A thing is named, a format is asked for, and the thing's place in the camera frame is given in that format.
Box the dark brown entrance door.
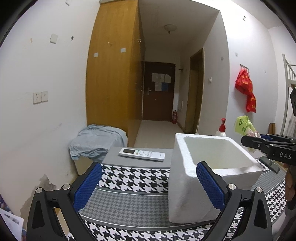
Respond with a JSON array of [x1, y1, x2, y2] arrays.
[[142, 61, 176, 121]]

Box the white foam box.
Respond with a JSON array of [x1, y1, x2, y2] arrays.
[[168, 133, 263, 223]]

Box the red fire extinguisher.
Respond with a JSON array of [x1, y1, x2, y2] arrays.
[[171, 110, 178, 124]]

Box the ceiling lamp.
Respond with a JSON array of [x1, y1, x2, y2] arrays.
[[163, 24, 177, 34]]

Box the wooden wardrobe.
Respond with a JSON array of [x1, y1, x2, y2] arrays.
[[86, 1, 142, 147]]

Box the white remote control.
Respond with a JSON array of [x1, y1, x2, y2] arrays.
[[118, 148, 165, 162]]

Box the green pink plastic packet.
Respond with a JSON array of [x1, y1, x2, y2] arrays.
[[234, 115, 261, 138]]

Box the person's right hand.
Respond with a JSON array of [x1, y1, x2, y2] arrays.
[[284, 164, 295, 210]]

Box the wooden side door frame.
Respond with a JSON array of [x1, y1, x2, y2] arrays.
[[184, 48, 204, 134]]

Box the black smartphone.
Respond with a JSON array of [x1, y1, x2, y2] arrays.
[[259, 156, 280, 173]]

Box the wall hook rack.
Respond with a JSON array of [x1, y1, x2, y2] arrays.
[[239, 64, 249, 71]]

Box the light blue crumpled cloth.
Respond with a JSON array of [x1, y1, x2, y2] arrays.
[[69, 125, 128, 163]]

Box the houndstooth table mat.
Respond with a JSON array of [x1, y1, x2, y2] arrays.
[[67, 157, 290, 241]]

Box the metal bunk bed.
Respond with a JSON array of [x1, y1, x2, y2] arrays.
[[280, 53, 295, 135]]

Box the brown rolled mat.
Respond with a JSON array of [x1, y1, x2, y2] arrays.
[[268, 123, 276, 135]]

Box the red hanging bags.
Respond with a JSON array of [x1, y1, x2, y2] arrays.
[[235, 68, 256, 113]]

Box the white red pump bottle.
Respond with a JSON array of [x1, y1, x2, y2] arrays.
[[215, 118, 227, 137]]

